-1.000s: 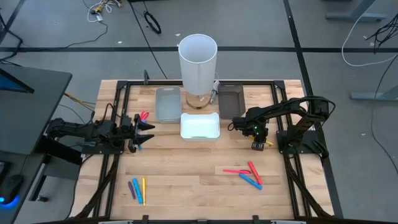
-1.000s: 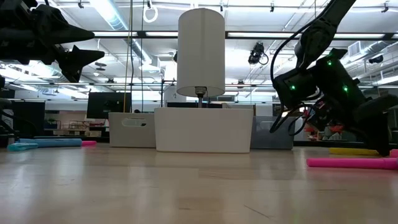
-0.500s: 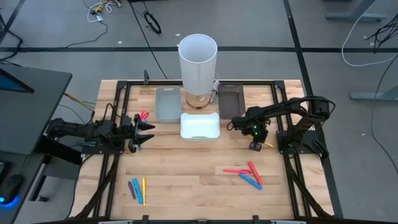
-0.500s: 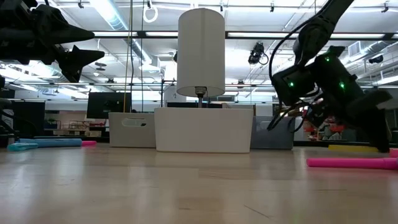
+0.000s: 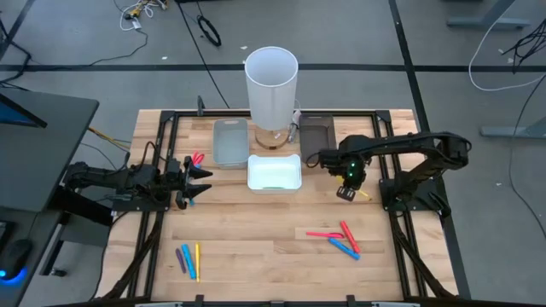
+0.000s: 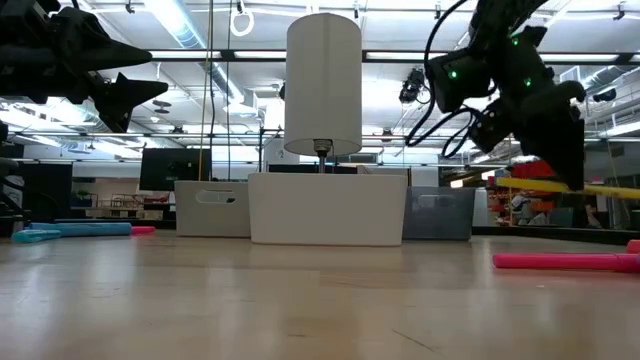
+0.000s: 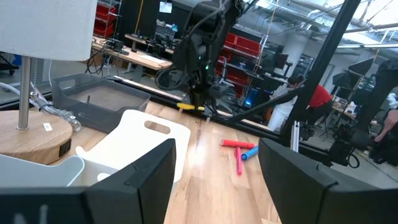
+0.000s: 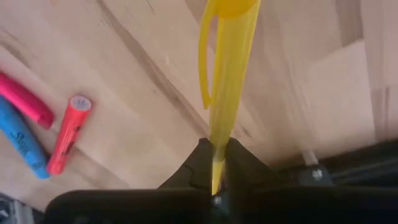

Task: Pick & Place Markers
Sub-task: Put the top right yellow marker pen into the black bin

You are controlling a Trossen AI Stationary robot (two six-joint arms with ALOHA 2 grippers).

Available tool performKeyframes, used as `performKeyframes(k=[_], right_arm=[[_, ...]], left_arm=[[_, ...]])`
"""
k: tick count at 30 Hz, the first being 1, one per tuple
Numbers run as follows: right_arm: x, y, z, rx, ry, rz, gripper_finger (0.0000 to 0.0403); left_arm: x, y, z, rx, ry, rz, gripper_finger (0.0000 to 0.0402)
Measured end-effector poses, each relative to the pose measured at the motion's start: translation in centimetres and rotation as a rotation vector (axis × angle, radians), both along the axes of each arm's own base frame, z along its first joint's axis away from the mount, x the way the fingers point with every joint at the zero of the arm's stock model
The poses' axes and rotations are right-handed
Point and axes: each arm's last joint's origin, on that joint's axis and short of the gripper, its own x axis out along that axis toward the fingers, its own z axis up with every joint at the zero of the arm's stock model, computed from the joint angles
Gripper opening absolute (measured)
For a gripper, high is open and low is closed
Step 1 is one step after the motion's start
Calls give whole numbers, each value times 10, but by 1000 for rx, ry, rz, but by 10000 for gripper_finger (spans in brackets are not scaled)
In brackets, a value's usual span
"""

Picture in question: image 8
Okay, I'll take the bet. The yellow highlighter marker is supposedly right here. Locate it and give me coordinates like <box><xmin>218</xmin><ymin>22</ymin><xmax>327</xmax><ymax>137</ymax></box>
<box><xmin>198</xmin><ymin>0</ymin><xmax>262</xmax><ymax>196</ymax></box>

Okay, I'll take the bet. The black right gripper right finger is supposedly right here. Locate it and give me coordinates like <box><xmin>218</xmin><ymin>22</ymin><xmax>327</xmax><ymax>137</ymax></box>
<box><xmin>223</xmin><ymin>136</ymin><xmax>398</xmax><ymax>224</ymax></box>

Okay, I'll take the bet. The red highlighter marker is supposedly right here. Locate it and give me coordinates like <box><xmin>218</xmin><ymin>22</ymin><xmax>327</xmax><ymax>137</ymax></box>
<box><xmin>46</xmin><ymin>95</ymin><xmax>93</xmax><ymax>175</ymax></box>

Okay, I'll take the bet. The pink highlighter marker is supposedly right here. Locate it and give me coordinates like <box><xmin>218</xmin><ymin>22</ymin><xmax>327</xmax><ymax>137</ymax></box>
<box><xmin>0</xmin><ymin>72</ymin><xmax>55</xmax><ymax>130</ymax></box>

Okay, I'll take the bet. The blue highlighter marker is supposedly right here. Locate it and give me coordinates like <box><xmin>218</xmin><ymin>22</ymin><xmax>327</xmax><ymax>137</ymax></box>
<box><xmin>0</xmin><ymin>95</ymin><xmax>51</xmax><ymax>180</ymax></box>

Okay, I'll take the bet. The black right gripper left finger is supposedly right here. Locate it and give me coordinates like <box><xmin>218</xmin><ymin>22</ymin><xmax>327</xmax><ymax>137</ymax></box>
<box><xmin>45</xmin><ymin>136</ymin><xmax>215</xmax><ymax>224</ymax></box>

